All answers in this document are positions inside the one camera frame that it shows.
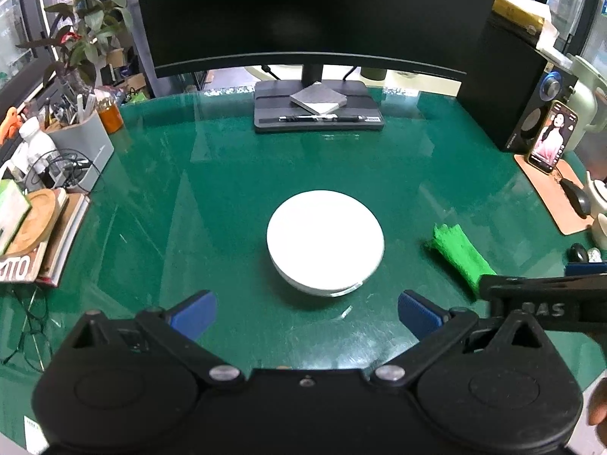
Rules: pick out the yellow cardboard box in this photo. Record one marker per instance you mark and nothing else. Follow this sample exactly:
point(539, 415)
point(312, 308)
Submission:
point(519, 9)

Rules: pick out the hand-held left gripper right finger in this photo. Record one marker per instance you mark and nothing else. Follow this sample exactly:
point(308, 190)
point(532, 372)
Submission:
point(418, 313)

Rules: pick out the dark green cup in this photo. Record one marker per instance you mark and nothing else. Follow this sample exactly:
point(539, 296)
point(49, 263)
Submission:
point(373, 74)

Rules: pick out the eyeglasses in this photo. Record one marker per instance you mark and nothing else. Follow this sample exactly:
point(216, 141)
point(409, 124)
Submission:
point(28, 336)

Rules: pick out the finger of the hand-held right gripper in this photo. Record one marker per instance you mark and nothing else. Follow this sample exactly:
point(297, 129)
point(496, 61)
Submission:
point(585, 269)
point(531, 286)

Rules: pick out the orange jar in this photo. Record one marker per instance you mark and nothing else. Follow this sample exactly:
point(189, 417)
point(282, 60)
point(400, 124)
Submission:
point(110, 116)

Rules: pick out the round wooden board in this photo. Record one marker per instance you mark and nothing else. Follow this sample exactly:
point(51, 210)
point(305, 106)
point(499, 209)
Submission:
point(38, 220)

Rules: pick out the black computer mouse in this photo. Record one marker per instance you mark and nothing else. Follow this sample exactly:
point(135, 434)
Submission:
point(576, 196)

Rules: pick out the smartphone with lit screen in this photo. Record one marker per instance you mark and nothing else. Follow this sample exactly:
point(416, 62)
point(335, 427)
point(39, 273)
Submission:
point(552, 137)

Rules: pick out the green cloth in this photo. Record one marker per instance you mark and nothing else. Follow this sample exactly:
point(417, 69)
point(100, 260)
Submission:
point(457, 253)

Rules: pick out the cork mouse pad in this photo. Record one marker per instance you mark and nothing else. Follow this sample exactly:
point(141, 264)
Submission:
point(555, 199)

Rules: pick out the black pen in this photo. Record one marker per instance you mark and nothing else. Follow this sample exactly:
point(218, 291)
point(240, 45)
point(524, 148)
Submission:
point(322, 118)

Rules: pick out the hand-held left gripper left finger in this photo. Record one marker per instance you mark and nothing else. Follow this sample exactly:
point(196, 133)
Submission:
point(195, 313)

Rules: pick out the white bowl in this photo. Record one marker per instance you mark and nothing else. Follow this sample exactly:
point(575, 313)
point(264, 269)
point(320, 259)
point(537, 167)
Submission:
point(325, 241)

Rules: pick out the white teapot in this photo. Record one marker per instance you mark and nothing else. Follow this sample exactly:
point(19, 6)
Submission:
point(598, 194)

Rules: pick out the dark grey monitor stand base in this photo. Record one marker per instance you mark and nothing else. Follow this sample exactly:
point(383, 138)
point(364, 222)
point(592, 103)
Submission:
point(322, 121)

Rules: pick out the white cup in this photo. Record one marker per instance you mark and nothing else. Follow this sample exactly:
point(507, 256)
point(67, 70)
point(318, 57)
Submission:
point(601, 230)

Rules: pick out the black speaker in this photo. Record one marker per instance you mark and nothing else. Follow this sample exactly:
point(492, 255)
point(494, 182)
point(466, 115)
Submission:
point(507, 85)

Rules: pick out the potted plant with red leaves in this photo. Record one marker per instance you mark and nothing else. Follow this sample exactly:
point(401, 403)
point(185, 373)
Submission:
point(85, 33)

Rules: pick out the stack of books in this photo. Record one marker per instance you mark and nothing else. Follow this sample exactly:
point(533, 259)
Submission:
point(64, 237)

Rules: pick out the green tissue box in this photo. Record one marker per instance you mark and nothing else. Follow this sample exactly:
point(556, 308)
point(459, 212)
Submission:
point(12, 213)

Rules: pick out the grey notepad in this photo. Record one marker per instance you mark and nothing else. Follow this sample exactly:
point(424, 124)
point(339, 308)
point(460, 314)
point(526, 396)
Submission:
point(320, 98)

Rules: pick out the white plastic bottle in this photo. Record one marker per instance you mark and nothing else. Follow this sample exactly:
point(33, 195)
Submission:
point(37, 144)

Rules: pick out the person's right hand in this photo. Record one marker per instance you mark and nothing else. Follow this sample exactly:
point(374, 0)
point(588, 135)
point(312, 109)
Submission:
point(598, 405)

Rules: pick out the small black round object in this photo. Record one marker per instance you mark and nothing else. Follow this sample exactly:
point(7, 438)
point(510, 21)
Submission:
point(578, 253)

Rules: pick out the pale green kettle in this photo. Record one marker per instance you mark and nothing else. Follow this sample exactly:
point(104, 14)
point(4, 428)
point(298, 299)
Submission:
point(585, 99)

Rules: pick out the black curved monitor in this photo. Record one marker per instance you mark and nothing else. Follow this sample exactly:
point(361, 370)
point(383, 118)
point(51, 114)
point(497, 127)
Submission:
point(313, 9)

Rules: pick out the grey desk organizer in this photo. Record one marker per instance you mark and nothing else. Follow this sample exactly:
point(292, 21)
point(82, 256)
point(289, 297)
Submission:
point(85, 144)

